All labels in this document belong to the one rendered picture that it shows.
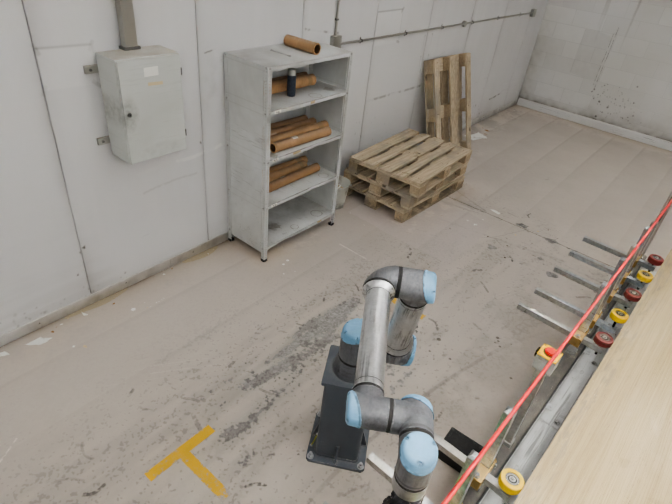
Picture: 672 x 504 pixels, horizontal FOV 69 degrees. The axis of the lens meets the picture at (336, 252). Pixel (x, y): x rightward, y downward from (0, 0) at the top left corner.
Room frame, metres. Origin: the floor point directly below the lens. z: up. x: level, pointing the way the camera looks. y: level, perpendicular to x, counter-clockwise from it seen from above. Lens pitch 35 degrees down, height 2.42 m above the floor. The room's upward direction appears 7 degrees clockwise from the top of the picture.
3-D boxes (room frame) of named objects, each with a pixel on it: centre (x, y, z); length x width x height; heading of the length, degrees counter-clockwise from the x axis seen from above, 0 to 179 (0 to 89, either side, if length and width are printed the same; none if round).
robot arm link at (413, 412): (0.84, -0.26, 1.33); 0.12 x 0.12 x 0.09; 86
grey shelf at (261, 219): (3.73, 0.49, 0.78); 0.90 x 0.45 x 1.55; 144
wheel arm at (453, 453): (1.11, -0.53, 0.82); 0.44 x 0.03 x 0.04; 52
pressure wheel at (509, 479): (0.98, -0.69, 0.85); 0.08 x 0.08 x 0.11
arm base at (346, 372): (1.67, -0.15, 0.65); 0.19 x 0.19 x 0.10
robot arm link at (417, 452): (0.73, -0.26, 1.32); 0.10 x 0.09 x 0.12; 176
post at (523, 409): (1.28, -0.79, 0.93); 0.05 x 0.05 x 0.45; 52
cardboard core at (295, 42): (3.82, 0.44, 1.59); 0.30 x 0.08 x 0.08; 54
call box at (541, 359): (1.28, -0.79, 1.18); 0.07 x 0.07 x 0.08; 52
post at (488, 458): (1.08, -0.63, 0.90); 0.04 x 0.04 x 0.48; 52
